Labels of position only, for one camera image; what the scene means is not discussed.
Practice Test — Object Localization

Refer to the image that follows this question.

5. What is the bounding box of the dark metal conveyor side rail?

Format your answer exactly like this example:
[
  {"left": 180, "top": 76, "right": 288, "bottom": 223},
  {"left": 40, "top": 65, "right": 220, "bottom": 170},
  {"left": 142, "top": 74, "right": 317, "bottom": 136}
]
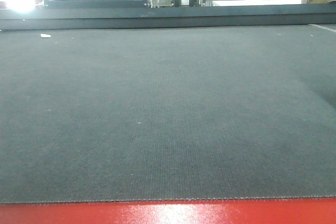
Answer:
[{"left": 1, "top": 3, "right": 335, "bottom": 30}]

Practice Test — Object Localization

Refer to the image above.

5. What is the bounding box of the white background table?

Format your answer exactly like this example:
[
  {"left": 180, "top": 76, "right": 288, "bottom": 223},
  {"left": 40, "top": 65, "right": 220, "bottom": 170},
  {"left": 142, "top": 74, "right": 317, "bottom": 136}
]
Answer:
[{"left": 198, "top": 0, "right": 302, "bottom": 7}]

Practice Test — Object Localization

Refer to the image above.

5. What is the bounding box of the dark conveyor belt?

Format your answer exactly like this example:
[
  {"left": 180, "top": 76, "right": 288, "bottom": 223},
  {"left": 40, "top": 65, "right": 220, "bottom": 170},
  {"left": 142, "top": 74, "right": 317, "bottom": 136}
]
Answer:
[{"left": 1, "top": 25, "right": 335, "bottom": 204}]

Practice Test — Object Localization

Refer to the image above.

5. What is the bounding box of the red conveyor front edge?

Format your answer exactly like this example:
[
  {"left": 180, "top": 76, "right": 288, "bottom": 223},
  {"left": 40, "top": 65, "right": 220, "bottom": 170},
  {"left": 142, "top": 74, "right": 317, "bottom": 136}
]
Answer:
[{"left": 1, "top": 198, "right": 335, "bottom": 223}]

